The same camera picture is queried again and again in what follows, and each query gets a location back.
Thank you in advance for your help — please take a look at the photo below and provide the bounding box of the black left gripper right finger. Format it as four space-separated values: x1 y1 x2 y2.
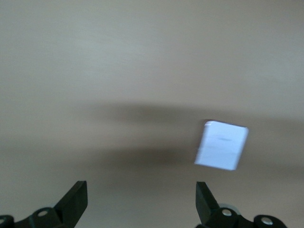
195 181 290 228

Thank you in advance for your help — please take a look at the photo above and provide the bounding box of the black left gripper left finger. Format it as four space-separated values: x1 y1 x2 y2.
0 180 88 228

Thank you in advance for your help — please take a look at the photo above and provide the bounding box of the lavender flip phone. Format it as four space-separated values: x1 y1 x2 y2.
193 119 249 171

